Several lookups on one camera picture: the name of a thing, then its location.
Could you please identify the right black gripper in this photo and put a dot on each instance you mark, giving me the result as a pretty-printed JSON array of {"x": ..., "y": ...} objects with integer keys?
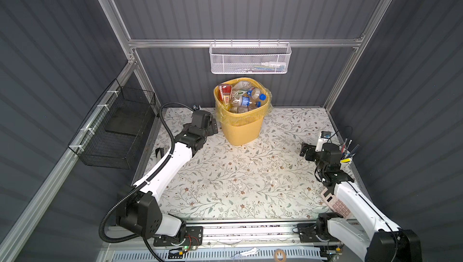
[{"x": 311, "y": 150}]

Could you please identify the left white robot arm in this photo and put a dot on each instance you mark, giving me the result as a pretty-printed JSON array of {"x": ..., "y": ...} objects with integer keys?
[{"x": 140, "y": 213}]

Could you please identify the yellow bin liner bag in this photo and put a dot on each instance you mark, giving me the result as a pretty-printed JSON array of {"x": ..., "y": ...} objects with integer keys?
[{"x": 249, "y": 102}]

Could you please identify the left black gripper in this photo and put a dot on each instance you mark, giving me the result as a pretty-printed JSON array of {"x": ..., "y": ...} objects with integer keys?
[{"x": 211, "y": 128}]

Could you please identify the pink calculator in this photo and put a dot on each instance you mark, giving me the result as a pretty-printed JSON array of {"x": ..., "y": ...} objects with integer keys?
[{"x": 336, "y": 205}]

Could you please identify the floral table mat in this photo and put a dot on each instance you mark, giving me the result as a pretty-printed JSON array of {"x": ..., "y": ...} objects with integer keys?
[{"x": 264, "y": 179}]

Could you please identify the white wire wall basket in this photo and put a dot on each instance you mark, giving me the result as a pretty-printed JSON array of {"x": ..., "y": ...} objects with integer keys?
[{"x": 241, "y": 58}]

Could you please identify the tape roll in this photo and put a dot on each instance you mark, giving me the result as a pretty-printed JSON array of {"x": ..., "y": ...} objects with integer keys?
[{"x": 280, "y": 256}]

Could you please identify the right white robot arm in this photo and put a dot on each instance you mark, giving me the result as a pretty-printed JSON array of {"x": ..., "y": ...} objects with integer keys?
[{"x": 380, "y": 239}]

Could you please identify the red yellow tea bottle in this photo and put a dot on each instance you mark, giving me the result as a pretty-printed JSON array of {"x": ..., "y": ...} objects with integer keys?
[{"x": 225, "y": 94}]

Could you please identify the green label bottle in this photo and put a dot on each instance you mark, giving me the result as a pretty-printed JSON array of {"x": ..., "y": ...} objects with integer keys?
[{"x": 241, "y": 89}]

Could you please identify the black wire side basket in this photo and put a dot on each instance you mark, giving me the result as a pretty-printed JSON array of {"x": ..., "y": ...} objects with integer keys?
[{"x": 118, "y": 129}]

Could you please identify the yellow plastic waste bin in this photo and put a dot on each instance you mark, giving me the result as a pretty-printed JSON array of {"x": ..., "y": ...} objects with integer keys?
[{"x": 240, "y": 129}]

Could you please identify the blue label bottle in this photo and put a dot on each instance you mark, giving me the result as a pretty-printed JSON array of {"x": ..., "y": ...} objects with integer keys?
[
  {"x": 256, "y": 94},
  {"x": 244, "y": 101}
]

